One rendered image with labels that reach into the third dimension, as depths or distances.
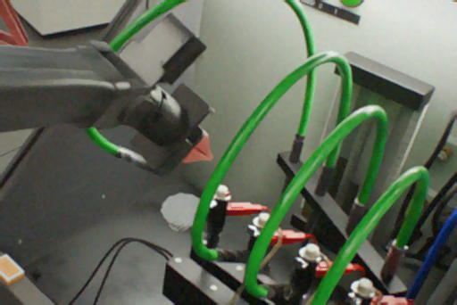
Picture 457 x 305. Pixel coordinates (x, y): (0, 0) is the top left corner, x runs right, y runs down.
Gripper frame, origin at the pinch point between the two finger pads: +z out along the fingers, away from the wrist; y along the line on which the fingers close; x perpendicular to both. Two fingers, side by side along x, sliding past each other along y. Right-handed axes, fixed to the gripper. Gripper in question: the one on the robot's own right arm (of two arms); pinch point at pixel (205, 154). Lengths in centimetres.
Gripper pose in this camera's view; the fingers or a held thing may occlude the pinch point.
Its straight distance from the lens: 80.1
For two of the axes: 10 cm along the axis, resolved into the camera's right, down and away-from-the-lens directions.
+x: -5.0, -5.5, 6.7
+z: 5.6, 3.9, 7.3
